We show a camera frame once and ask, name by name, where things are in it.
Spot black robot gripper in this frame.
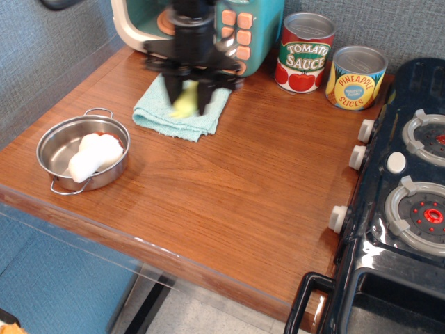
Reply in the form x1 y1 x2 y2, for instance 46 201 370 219
143 26 243 116

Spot spoon with yellow handle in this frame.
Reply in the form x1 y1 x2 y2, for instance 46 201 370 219
169 34 238 119

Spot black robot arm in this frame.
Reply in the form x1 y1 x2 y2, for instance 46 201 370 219
143 1 243 116

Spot light blue folded cloth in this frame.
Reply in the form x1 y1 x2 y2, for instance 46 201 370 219
133 74 231 142

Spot toy microwave teal and cream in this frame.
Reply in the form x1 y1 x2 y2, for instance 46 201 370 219
111 0 284 77

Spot white toy food piece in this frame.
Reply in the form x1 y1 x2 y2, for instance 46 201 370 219
67 133 124 183

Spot tomato sauce can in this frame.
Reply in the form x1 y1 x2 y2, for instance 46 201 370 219
275 12 336 93

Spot small metal pan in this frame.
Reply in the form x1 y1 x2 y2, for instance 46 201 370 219
36 109 131 196

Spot pineapple slices can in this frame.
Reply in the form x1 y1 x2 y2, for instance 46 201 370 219
325 45 388 111

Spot black toy stove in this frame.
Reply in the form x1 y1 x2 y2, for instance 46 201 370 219
285 58 444 333

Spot orange object at corner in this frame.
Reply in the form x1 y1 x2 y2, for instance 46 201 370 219
0 309 27 334

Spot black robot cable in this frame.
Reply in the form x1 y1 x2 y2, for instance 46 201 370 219
40 0 83 11

